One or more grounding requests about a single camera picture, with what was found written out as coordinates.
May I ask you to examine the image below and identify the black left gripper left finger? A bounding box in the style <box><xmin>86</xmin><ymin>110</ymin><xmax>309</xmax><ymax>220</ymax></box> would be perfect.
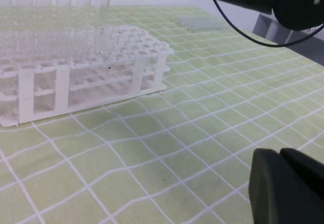
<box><xmin>249</xmin><ymin>148</ymin><xmax>323</xmax><ymax>223</ymax></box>

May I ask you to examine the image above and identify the glass test tube in rack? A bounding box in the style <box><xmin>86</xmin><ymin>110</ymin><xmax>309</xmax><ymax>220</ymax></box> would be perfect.
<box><xmin>34</xmin><ymin>0</ymin><xmax>51</xmax><ymax>62</ymax></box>
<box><xmin>16</xmin><ymin>0</ymin><xmax>33</xmax><ymax>65</ymax></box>
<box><xmin>75</xmin><ymin>0</ymin><xmax>91</xmax><ymax>60</ymax></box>
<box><xmin>56</xmin><ymin>0</ymin><xmax>71</xmax><ymax>63</ymax></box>

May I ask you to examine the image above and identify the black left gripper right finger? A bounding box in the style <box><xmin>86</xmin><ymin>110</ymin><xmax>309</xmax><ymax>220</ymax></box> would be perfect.
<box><xmin>279</xmin><ymin>148</ymin><xmax>323</xmax><ymax>183</ymax></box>

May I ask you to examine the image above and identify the white plastic test tube rack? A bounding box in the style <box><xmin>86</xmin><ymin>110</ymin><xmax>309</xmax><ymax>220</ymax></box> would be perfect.
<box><xmin>1</xmin><ymin>25</ymin><xmax>174</xmax><ymax>127</ymax></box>

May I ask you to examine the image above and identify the glass tube leaning on rack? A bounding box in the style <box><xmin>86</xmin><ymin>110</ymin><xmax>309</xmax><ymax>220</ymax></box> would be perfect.
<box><xmin>1</xmin><ymin>0</ymin><xmax>12</xmax><ymax>68</ymax></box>

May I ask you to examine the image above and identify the clear glass test tube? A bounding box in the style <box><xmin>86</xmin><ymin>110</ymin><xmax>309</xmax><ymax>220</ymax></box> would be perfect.
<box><xmin>94</xmin><ymin>0</ymin><xmax>110</xmax><ymax>55</ymax></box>

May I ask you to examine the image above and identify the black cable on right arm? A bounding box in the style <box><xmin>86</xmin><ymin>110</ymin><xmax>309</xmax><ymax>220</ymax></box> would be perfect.
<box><xmin>212</xmin><ymin>0</ymin><xmax>324</xmax><ymax>48</ymax></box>

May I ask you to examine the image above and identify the pile of spare glass tubes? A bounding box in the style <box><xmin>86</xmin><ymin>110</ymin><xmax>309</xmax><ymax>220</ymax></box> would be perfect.
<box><xmin>175</xmin><ymin>16</ymin><xmax>231</xmax><ymax>30</ymax></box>

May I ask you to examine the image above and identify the green checkered tablecloth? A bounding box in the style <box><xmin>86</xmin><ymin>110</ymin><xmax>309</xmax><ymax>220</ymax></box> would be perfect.
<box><xmin>1</xmin><ymin>6</ymin><xmax>323</xmax><ymax>223</ymax></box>

